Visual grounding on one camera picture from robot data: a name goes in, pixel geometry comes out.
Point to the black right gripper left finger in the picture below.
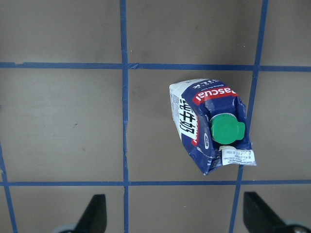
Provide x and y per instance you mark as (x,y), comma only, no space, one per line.
(94,218)

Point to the blue white milk carton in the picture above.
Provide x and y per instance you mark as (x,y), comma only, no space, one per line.
(210,118)

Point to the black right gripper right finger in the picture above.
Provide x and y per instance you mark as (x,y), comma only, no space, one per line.
(258,217)

